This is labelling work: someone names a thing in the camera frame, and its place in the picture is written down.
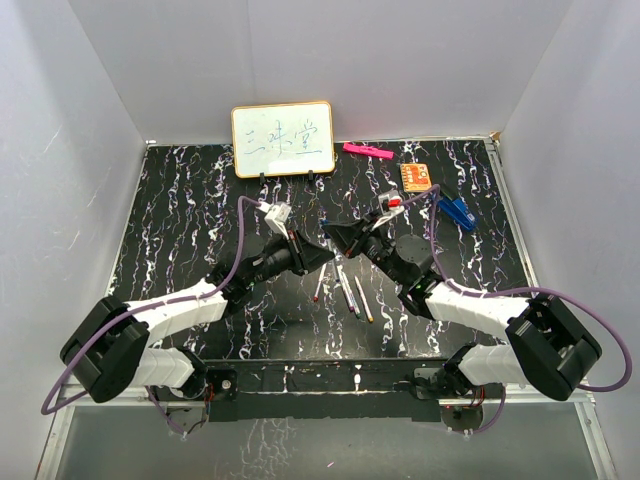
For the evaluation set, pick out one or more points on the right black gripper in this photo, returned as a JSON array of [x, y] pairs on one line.
[[351, 238]]

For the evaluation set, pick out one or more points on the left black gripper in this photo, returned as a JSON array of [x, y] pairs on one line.
[[304, 255]]

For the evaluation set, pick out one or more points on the white pen red tip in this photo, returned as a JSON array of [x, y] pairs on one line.
[[319, 283]]

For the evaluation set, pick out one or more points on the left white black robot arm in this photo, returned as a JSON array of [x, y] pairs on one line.
[[115, 348]]

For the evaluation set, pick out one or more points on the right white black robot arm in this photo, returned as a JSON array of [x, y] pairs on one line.
[[543, 344]]

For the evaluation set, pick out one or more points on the white pen pink tip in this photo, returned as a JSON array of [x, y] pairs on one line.
[[346, 289]]

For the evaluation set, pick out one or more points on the white pen green tip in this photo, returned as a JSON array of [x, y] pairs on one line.
[[357, 311]]

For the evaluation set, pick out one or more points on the white pen yellow tip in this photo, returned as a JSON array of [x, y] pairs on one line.
[[364, 301]]

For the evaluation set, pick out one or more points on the pink plastic clip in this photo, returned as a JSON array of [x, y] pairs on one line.
[[368, 151]]

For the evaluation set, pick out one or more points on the orange card pack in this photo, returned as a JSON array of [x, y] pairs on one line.
[[415, 177]]

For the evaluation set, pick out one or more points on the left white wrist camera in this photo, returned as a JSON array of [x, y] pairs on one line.
[[276, 216]]

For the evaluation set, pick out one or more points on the small whiteboard with orange frame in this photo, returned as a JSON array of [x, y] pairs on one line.
[[283, 139]]

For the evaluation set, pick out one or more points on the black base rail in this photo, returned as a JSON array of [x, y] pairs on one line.
[[318, 389]]

